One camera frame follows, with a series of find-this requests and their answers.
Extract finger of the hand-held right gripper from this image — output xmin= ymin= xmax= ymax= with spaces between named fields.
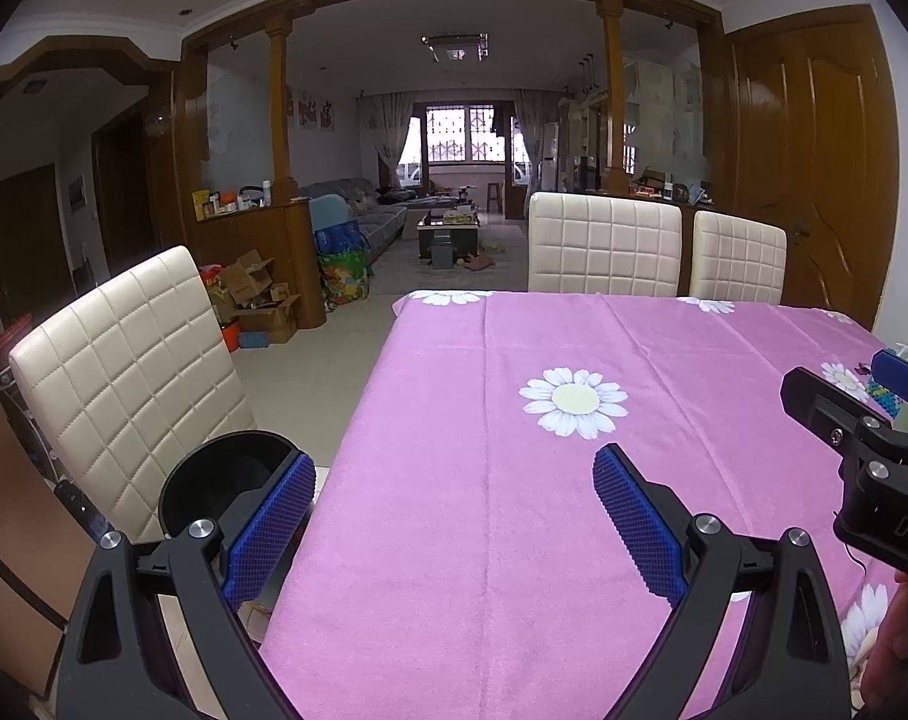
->
xmin=780 ymin=366 xmax=888 ymax=460
xmin=870 ymin=349 xmax=908 ymax=419

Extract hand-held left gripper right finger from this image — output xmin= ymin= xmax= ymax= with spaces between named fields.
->
xmin=593 ymin=442 xmax=852 ymax=720

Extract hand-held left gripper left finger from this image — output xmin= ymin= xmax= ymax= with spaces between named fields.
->
xmin=55 ymin=450 xmax=318 ymax=720

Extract black round trash bin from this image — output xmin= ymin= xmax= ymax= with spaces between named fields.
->
xmin=158 ymin=431 xmax=316 ymax=541

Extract person's right hand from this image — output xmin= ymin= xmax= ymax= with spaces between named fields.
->
xmin=862 ymin=570 xmax=908 ymax=706

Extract beaded tissue box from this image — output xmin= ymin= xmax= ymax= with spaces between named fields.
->
xmin=866 ymin=379 xmax=908 ymax=436

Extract cream tufted dining chair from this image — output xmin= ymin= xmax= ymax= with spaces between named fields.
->
xmin=527 ymin=191 xmax=684 ymax=297
xmin=8 ymin=245 xmax=256 ymax=545
xmin=688 ymin=210 xmax=789 ymax=306

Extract pink floral tablecloth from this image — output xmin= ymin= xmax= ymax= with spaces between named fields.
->
xmin=259 ymin=289 xmax=908 ymax=720

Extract pile of cardboard boxes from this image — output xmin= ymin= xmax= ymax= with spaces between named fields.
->
xmin=210 ymin=249 xmax=301 ymax=342

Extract wooden door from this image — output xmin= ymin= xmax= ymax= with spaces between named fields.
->
xmin=727 ymin=4 xmax=901 ymax=331

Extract colourful printed bag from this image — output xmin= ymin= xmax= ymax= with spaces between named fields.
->
xmin=315 ymin=223 xmax=370 ymax=307

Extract wooden partition cabinet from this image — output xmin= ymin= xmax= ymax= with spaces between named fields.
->
xmin=191 ymin=199 xmax=327 ymax=331

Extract grey sofa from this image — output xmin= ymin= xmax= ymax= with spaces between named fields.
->
xmin=296 ymin=178 xmax=410 ymax=263

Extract dark coffee table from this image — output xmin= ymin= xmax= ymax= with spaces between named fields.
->
xmin=416 ymin=211 xmax=481 ymax=269

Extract white standing air conditioner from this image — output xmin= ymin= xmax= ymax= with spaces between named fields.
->
xmin=540 ymin=122 xmax=561 ymax=192

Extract barred window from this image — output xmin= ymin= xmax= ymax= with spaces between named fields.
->
xmin=424 ymin=106 xmax=496 ymax=166

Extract ceiling lamp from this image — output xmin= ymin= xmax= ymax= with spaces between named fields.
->
xmin=422 ymin=32 xmax=490 ymax=62

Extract thin black cable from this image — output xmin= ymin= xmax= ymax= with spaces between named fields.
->
xmin=832 ymin=510 xmax=869 ymax=572

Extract red wall pictures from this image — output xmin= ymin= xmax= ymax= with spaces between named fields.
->
xmin=285 ymin=86 xmax=335 ymax=130

